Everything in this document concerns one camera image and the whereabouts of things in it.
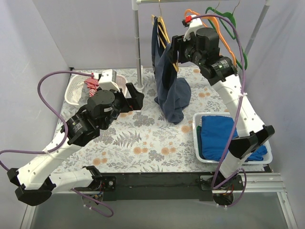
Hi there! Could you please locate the white left laundry basket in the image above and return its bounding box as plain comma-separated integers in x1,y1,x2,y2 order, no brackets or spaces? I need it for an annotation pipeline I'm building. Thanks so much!
64,74,128,107

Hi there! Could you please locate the yellow velvet hanger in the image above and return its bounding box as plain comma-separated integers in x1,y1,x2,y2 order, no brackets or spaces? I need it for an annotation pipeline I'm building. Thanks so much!
157,0,179,72

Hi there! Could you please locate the navy blue tank top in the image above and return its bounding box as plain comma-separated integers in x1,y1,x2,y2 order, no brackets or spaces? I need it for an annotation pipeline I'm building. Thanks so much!
151,16,191,124

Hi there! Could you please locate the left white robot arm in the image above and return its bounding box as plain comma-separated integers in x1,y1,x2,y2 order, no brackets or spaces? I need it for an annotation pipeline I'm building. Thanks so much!
7,83,144,206

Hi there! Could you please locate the white metal clothes rack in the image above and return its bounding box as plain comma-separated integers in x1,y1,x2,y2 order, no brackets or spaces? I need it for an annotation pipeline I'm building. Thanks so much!
131,0,272,92

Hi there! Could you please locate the green garment in basket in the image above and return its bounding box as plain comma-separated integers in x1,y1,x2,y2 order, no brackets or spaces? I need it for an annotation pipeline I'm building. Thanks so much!
196,125,202,142

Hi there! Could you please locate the green velvet hanger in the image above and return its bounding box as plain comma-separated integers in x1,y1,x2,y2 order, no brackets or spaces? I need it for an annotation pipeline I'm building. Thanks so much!
205,3,242,68

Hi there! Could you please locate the white right laundry basket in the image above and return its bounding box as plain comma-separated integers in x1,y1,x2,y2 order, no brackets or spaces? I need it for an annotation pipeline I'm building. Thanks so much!
192,112,273,164

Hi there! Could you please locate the white laundry basket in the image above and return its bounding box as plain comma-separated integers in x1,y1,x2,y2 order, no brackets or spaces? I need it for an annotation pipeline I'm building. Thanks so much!
192,112,273,164
64,74,128,107

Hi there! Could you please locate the floral table mat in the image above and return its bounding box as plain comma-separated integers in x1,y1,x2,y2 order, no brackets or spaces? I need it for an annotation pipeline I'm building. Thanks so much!
57,67,227,173

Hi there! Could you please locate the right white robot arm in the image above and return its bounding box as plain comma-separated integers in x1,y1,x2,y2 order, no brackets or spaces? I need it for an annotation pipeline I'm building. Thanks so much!
169,27,275,190

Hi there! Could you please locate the red white striped garment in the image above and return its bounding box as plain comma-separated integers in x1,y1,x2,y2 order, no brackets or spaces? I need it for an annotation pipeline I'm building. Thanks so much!
84,77,99,97

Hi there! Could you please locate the orange velvet hanger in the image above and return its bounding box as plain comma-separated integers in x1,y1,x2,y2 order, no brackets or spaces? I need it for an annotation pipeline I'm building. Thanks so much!
184,9,237,66

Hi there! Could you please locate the blue folded shirt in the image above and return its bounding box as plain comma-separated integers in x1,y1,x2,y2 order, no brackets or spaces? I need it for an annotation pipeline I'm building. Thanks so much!
200,115,268,162

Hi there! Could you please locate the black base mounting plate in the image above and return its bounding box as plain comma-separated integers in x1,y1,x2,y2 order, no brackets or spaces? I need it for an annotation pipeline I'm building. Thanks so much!
76,172,243,205

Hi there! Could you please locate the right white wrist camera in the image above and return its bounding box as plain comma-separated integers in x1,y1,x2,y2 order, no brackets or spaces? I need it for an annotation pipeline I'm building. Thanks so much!
183,15,205,42

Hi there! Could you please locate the grey garment in basket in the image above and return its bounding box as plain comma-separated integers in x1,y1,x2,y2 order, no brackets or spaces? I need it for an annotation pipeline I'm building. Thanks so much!
79,86,90,104

